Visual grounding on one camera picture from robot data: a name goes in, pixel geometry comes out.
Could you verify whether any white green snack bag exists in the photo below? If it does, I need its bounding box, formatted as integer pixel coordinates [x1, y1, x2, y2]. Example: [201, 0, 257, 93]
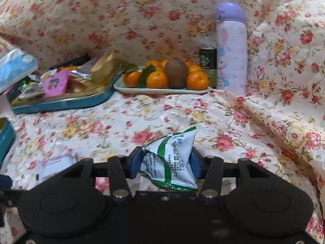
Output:
[140, 127, 197, 191]

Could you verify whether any front left mandarin orange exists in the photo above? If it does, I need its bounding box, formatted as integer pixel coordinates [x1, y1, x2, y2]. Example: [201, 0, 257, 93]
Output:
[122, 71, 141, 88]

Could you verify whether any empty blue gold tin tray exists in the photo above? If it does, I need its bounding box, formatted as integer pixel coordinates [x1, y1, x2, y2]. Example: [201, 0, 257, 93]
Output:
[0, 117, 15, 164]

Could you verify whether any front middle mandarin orange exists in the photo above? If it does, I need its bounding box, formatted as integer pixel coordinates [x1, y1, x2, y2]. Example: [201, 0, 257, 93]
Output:
[146, 71, 169, 89]

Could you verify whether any white small snack packet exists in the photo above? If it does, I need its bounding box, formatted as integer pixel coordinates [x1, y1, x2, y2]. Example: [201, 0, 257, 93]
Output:
[36, 152, 77, 183]

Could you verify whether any front right mandarin orange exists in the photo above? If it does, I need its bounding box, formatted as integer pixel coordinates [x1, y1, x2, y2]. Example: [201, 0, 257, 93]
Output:
[186, 72, 209, 90]

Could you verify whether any beige paper snack bag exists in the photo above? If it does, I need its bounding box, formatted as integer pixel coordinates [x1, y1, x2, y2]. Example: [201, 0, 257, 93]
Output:
[91, 51, 118, 85]

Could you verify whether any pink snack packet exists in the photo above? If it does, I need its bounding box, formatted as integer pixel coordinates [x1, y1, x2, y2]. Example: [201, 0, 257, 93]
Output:
[41, 69, 69, 98]

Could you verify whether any blue tissue pack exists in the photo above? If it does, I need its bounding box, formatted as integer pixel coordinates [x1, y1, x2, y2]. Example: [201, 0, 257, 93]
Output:
[0, 49, 39, 93]

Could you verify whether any blue tin tray with snacks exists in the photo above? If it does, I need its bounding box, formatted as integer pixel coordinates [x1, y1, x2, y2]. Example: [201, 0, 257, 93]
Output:
[8, 74, 121, 115]

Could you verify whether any purple bunny thermos bottle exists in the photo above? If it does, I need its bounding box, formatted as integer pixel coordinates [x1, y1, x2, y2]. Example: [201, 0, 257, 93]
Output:
[215, 2, 248, 96]

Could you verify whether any dark coffee can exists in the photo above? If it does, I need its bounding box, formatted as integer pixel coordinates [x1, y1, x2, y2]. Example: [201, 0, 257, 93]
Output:
[199, 45, 217, 88]

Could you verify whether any mandarin orange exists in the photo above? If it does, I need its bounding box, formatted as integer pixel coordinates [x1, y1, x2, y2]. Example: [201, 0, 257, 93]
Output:
[146, 71, 169, 89]
[186, 72, 209, 90]
[122, 71, 141, 88]

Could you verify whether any brown kiwi fruit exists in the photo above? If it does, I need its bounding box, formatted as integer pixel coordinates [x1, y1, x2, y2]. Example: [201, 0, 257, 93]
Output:
[164, 58, 188, 89]

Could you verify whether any white fruit plate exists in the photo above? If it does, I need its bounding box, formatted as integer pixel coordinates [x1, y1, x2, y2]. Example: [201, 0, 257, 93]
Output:
[114, 77, 210, 95]

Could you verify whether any floral sofa cover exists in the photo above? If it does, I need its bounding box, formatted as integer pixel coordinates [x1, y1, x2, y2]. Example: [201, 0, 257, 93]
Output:
[1, 0, 324, 243]

